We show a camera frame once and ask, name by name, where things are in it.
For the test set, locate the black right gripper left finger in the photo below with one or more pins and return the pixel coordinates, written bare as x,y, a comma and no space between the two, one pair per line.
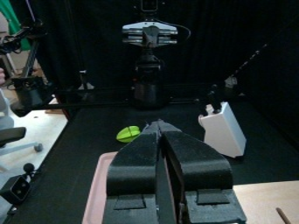
133,163

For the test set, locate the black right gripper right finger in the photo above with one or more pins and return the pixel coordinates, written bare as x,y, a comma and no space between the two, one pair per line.
198,166

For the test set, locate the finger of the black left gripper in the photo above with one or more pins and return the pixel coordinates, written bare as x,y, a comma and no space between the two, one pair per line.
146,36
156,36

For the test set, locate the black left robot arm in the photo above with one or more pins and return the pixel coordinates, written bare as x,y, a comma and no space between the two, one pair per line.
148,84

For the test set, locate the lime green toy vegetable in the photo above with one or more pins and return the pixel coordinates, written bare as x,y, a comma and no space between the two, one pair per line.
129,134

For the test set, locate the white knife block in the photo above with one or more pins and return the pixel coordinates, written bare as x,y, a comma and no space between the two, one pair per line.
226,134

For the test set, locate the pink rectangular tray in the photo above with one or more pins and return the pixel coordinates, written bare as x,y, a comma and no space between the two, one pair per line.
98,198

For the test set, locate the thin brown stick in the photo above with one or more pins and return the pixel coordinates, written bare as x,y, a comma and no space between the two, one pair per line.
284,216

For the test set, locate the green cloth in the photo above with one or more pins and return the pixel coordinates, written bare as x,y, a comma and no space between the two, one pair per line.
10,17

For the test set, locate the grey office chair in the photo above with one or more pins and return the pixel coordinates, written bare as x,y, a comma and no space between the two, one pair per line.
10,135

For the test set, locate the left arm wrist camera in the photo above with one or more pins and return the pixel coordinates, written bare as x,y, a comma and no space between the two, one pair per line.
149,5

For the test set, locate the metal frame bracket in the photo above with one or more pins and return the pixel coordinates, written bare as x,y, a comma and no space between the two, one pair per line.
85,83
230,82

